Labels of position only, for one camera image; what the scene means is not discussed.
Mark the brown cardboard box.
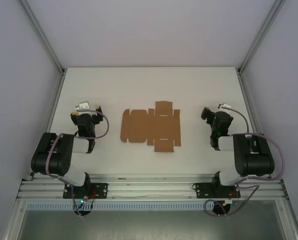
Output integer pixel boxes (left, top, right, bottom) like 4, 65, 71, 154
119, 100, 182, 154

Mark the grey metal sheet panel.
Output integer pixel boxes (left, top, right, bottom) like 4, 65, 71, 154
3, 199, 298, 240

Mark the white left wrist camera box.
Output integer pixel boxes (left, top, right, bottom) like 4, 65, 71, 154
75, 100, 91, 112

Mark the aluminium table side rail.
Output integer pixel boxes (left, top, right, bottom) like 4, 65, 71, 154
28, 69, 67, 182
237, 69, 287, 182

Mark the aluminium frame post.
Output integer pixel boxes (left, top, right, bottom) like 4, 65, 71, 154
20, 0, 66, 76
237, 0, 287, 76

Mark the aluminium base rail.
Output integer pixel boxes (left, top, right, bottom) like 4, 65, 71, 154
16, 174, 289, 201

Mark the grey slotted cable duct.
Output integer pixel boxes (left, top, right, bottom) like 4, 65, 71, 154
26, 201, 240, 211

